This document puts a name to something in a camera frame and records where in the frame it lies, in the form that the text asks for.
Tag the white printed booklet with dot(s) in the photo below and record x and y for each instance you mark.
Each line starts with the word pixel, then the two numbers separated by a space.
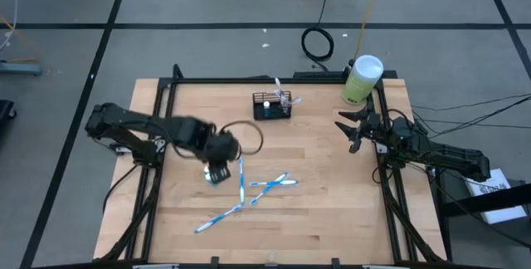
pixel 498 211

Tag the black floor object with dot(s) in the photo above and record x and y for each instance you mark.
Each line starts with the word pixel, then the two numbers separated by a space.
pixel 5 113

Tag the black side stand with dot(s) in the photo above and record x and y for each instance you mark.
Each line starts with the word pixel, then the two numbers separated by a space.
pixel 477 202

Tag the black flat box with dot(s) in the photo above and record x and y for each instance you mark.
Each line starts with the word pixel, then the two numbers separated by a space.
pixel 315 74

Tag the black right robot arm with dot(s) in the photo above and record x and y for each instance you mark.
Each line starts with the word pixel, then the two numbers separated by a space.
pixel 448 157

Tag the green wipes canister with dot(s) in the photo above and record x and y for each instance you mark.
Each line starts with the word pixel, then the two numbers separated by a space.
pixel 361 82

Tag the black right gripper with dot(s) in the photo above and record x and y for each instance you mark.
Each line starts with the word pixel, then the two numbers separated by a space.
pixel 373 130

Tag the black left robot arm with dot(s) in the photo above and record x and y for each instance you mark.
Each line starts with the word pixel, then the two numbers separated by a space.
pixel 124 117

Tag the black aluminium table frame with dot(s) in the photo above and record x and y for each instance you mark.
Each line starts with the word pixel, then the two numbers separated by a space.
pixel 269 80

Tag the blue white toothbrush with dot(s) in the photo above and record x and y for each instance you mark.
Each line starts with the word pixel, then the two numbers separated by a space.
pixel 241 186
pixel 217 218
pixel 295 101
pixel 286 182
pixel 279 86
pixel 261 195

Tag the grey flat floor base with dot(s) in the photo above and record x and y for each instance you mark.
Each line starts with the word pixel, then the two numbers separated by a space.
pixel 20 68

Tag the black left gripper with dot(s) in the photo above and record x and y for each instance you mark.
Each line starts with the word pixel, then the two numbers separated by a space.
pixel 222 146

